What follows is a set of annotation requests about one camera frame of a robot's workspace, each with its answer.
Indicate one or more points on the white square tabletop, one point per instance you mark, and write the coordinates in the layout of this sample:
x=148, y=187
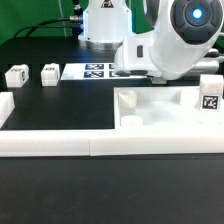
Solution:
x=144, y=107

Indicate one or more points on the white sheet with markers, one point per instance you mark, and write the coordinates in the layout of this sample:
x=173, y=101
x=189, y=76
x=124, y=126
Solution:
x=92, y=71

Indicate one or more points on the white left fence block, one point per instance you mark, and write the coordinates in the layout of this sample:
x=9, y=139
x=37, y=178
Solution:
x=6, y=106

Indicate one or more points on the white front fence bar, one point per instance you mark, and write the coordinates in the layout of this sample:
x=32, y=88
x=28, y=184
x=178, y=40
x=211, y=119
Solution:
x=110, y=142

